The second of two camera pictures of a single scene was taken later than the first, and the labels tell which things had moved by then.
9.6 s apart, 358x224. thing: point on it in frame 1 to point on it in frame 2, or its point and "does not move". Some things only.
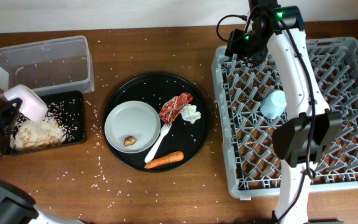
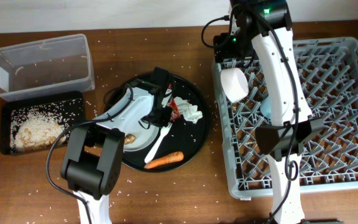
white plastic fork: x=165 y=128 does not move
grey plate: x=132 y=118 does not move
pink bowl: x=32 y=106 to x=235 y=84
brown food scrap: x=129 y=140 does not move
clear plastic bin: x=54 y=66 does not move
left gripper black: x=5 y=131 to x=163 y=121
